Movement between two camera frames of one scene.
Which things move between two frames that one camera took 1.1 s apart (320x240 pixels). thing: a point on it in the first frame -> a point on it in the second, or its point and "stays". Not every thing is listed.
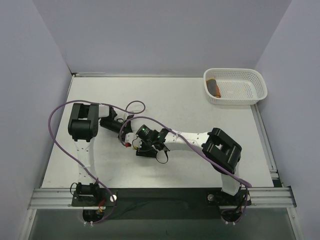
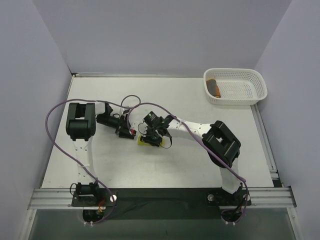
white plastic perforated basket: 237,86 stays
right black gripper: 145,152 -> 152,136
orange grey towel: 213,88 stays
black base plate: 161,204 stays
